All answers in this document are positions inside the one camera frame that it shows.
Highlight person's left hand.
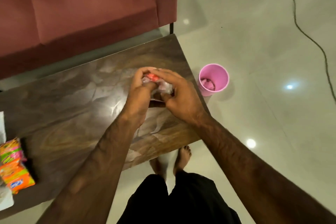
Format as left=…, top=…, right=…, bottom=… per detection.
left=120, top=66, right=158, bottom=128

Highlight person's right hand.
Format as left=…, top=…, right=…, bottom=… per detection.
left=149, top=68, right=210, bottom=125

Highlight clear wrapper with red candy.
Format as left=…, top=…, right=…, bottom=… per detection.
left=142, top=73, right=174, bottom=101

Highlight person's left forearm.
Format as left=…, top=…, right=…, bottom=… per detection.
left=36, top=113, right=148, bottom=224

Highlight person's right forearm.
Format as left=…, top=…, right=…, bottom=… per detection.
left=193, top=114, right=336, bottom=224

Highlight crumpled pink wrapper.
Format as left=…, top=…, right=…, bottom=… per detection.
left=201, top=78, right=216, bottom=91

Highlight pink plastic bin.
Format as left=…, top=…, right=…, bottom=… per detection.
left=198, top=63, right=230, bottom=97

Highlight person's right foot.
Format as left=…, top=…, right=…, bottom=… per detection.
left=173, top=145, right=192, bottom=176

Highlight person's foot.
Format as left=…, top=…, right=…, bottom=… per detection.
left=173, top=145, right=192, bottom=176
left=149, top=157, right=167, bottom=180

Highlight person's left foot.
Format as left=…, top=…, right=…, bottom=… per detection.
left=149, top=157, right=167, bottom=180

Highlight black shorts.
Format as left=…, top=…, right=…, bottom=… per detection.
left=117, top=170, right=242, bottom=224

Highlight maroon fabric sofa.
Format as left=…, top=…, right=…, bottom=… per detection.
left=0, top=0, right=179, bottom=80

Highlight white paper sheet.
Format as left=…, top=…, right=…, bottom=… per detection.
left=0, top=111, right=7, bottom=144

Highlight green and pink snack packet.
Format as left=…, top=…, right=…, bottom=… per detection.
left=0, top=137, right=27, bottom=165

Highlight orange snack packet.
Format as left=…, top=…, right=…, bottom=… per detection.
left=0, top=159, right=36, bottom=195

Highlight white plastic bag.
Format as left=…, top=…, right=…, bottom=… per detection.
left=0, top=179, right=14, bottom=211

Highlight dark floor cable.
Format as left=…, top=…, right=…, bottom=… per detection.
left=285, top=0, right=336, bottom=102

